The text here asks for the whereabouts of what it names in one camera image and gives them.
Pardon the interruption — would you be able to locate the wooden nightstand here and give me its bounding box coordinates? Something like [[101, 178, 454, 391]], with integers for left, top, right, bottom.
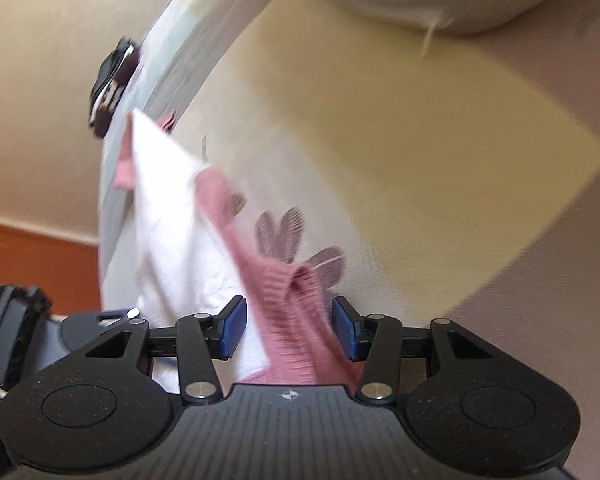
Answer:
[[0, 226, 100, 314]]

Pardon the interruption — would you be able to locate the pink and white sweater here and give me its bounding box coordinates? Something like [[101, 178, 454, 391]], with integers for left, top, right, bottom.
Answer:
[[114, 110, 361, 389]]

